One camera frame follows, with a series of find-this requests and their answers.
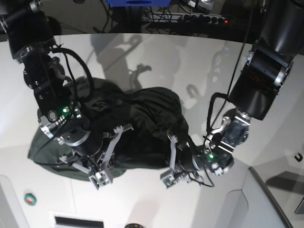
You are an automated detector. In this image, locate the green red emergency button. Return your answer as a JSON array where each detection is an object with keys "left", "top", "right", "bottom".
[{"left": 24, "top": 193, "right": 37, "bottom": 206}]

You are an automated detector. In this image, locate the dark green t-shirt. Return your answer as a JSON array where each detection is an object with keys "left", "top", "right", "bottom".
[{"left": 28, "top": 77, "right": 189, "bottom": 181}]

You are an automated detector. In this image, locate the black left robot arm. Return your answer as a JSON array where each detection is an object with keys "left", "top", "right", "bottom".
[{"left": 161, "top": 0, "right": 304, "bottom": 188}]

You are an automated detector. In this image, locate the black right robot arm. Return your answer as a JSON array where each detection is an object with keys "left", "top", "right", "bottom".
[{"left": 0, "top": 0, "right": 133, "bottom": 188}]

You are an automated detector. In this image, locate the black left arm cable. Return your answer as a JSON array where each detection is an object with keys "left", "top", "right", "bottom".
[{"left": 201, "top": 0, "right": 252, "bottom": 188}]

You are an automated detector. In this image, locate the grey monitor frame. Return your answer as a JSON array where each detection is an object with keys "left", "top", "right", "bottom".
[{"left": 248, "top": 167, "right": 293, "bottom": 228}]

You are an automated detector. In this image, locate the black round knob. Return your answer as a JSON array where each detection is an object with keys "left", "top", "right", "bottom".
[{"left": 125, "top": 223, "right": 144, "bottom": 228}]

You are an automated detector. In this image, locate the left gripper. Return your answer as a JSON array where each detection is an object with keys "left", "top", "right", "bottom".
[{"left": 160, "top": 134, "right": 204, "bottom": 189}]

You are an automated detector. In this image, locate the white power strip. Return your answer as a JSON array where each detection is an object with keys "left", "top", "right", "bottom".
[{"left": 143, "top": 12, "right": 229, "bottom": 25}]

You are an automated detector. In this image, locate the black u-shaped hook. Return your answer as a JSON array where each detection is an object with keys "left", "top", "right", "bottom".
[{"left": 294, "top": 153, "right": 304, "bottom": 162}]

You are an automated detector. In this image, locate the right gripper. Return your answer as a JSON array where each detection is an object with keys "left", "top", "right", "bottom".
[{"left": 57, "top": 123, "right": 133, "bottom": 190}]

